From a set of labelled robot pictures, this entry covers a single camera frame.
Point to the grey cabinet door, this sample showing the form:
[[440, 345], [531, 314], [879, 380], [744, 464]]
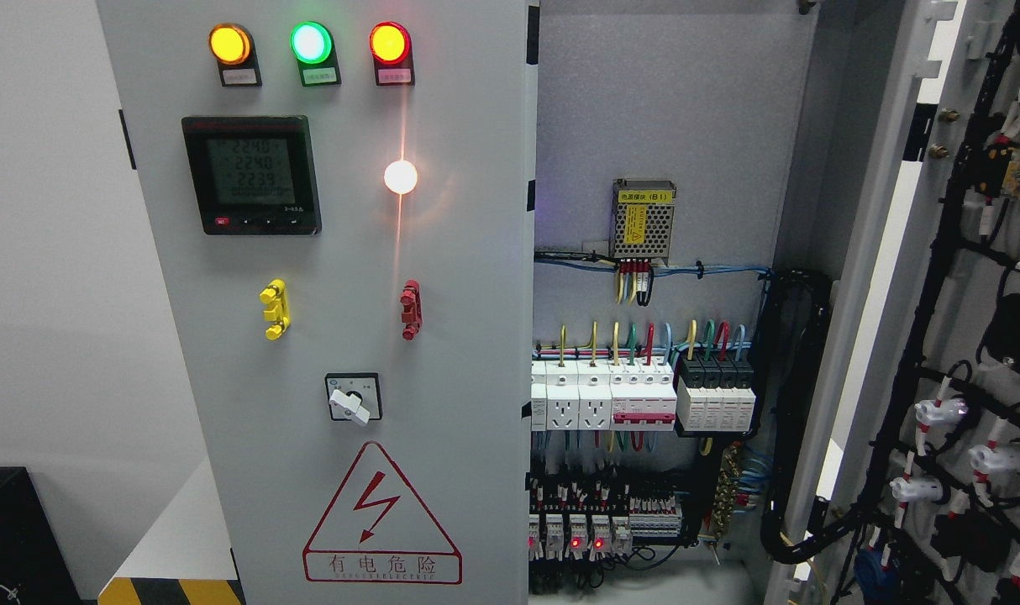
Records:
[[452, 397], [898, 440]]

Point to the red indicator light left door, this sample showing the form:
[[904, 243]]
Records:
[[392, 52]]

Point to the green indicator light left door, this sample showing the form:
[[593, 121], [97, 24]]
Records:
[[315, 52]]

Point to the yellow indicator light left door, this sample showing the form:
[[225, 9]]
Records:
[[233, 48]]

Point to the white socket breaker row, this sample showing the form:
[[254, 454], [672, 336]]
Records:
[[579, 395]]

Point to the metal mesh power supply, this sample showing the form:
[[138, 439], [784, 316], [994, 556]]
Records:
[[643, 216]]

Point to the white glowing indicator light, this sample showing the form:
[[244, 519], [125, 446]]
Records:
[[401, 177]]

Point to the black surge protector block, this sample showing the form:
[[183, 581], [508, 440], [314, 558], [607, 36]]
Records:
[[714, 398]]

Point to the lower relay terminal row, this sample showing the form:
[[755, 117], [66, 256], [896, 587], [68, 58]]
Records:
[[601, 517]]

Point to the red electric warning sticker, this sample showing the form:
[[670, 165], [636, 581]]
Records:
[[378, 529]]

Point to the black digital power meter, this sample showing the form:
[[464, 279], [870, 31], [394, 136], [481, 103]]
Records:
[[253, 175]]

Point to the red terminal handle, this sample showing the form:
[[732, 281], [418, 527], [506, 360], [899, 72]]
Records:
[[412, 314]]

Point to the white rotary selector switch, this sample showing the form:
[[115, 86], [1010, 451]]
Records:
[[354, 397]]

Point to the yellow terminal handle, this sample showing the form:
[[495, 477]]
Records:
[[276, 311]]

